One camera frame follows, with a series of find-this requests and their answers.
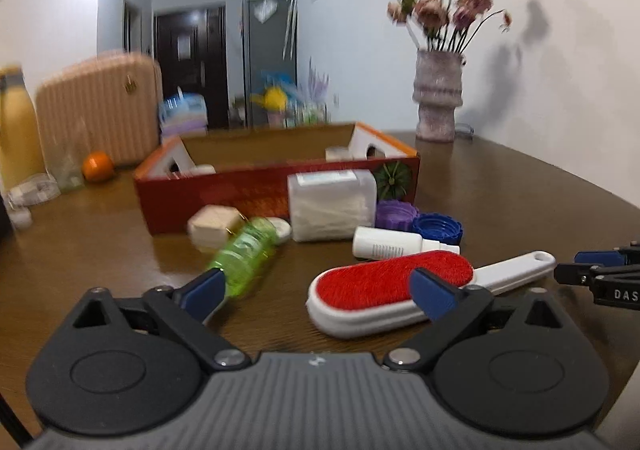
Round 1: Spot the white round device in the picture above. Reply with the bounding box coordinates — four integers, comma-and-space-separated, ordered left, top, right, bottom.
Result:
265, 217, 293, 245

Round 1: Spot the textured ceramic vase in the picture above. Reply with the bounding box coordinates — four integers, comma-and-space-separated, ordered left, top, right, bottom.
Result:
412, 49, 465, 143

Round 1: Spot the white squeeze bottle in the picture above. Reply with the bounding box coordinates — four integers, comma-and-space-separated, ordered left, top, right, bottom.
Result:
352, 225, 461, 261

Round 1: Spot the green transparent bottle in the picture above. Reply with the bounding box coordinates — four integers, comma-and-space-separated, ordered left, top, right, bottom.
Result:
207, 216, 280, 301

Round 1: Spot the yellow blue plastic toy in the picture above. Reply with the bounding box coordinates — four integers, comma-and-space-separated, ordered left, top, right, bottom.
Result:
250, 75, 296, 112

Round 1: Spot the dark wooden door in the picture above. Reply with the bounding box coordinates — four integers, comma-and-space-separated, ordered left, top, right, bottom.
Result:
152, 5, 229, 131

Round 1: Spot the grey refrigerator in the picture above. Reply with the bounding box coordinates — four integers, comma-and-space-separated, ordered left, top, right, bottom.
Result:
242, 0, 300, 127

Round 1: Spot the clear drinking glass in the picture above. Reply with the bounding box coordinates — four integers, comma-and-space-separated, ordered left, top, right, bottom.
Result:
50, 150, 86, 194

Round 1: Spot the purple ribbed cap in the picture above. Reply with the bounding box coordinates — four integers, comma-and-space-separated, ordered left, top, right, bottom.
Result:
375, 200, 419, 232

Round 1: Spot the blue purple tissue pack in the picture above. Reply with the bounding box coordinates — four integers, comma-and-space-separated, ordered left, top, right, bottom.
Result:
159, 92, 209, 137

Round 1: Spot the clear cotton swab box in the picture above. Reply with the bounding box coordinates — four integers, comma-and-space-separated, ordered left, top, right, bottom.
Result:
286, 169, 378, 244

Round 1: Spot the beige small box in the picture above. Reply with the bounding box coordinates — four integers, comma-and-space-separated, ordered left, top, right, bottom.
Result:
187, 204, 244, 254

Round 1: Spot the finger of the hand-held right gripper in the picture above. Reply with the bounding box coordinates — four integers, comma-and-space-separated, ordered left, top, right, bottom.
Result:
574, 243, 640, 267
553, 262, 608, 287

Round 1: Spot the yellow thermos bottle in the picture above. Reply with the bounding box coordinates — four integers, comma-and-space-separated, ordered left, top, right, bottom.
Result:
0, 65, 47, 192

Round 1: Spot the red cardboard box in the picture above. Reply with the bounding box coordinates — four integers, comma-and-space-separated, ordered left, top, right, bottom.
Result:
132, 121, 421, 236

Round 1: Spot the orange fruit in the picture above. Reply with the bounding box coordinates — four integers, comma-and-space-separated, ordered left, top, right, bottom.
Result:
81, 151, 114, 182

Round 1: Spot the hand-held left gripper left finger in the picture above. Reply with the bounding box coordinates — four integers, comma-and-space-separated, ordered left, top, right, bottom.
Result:
74, 268, 252, 373

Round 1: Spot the blue ribbed cap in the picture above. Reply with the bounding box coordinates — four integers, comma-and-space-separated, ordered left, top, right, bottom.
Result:
412, 212, 464, 246

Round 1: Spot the pink ribbed suitcase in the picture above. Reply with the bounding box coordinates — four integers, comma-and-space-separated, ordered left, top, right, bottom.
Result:
36, 51, 164, 169

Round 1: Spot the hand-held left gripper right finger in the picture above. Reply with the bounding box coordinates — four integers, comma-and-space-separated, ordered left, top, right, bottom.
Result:
382, 268, 569, 374

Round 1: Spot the red lint brush white handle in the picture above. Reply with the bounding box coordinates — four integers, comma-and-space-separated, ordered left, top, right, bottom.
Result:
306, 250, 557, 340

